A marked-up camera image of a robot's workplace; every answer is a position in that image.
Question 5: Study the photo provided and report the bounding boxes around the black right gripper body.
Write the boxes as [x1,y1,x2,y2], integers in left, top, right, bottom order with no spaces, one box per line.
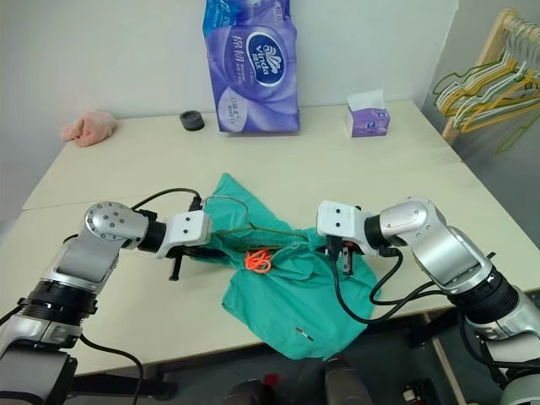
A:
[324,235,367,259]

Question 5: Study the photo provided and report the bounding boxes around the purple toilet paper pack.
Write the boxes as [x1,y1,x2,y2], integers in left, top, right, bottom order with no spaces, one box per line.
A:
[202,0,302,136]

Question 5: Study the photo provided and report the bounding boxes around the dark rounded shape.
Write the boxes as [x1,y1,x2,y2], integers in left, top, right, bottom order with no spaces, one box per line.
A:
[222,378,276,405]
[323,357,373,405]

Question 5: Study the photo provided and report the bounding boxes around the white wire hanger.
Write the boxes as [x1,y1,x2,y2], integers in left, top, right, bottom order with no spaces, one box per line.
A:
[436,29,540,124]

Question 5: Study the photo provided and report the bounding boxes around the yellow wire hanger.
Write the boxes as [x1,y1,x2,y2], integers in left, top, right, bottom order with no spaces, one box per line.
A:
[436,57,540,134]

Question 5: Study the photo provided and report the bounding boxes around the pink cloth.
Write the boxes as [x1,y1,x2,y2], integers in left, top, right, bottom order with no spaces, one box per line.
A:
[60,109,120,149]

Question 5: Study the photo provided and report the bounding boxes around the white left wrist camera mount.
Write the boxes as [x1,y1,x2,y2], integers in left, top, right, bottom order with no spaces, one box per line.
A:
[154,210,212,260]

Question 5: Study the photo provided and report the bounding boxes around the black round dish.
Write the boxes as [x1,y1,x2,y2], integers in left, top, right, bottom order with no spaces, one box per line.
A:
[179,109,207,132]

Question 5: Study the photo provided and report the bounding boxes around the orange drawstring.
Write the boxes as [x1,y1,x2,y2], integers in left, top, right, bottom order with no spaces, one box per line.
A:
[244,249,275,275]

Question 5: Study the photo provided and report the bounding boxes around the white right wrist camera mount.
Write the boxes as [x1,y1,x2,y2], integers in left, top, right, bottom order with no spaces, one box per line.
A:
[316,201,381,257]

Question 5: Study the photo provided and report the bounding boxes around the green shorts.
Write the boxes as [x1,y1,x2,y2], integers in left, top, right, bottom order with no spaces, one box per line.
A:
[209,171,383,362]

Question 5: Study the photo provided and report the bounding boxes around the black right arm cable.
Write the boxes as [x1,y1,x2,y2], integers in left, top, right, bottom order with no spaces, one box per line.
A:
[327,235,497,325]

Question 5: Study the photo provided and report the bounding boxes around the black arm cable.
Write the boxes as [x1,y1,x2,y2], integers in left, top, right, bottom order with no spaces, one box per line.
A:
[327,235,497,325]
[79,187,204,405]

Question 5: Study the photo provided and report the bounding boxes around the green wire hanger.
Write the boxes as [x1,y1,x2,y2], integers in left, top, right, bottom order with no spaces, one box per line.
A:
[431,61,533,153]

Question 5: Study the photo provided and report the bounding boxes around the wooden clothes rack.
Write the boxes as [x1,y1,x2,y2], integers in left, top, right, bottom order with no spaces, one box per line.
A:
[440,8,540,147]

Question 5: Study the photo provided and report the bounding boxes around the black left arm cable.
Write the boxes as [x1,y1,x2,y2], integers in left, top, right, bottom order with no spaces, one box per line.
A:
[79,187,204,405]

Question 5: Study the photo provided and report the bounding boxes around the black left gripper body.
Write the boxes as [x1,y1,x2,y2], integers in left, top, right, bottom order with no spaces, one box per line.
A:
[166,243,224,265]

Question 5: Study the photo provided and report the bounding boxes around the purple tissue box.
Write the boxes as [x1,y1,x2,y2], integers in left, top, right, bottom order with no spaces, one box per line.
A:
[345,89,390,139]

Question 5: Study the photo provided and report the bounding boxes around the olive wire hanger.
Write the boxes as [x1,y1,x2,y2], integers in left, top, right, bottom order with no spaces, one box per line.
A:
[201,195,316,256]

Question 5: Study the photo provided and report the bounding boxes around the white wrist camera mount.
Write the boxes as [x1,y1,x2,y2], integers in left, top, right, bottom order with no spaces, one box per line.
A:
[316,201,381,257]
[154,210,212,260]

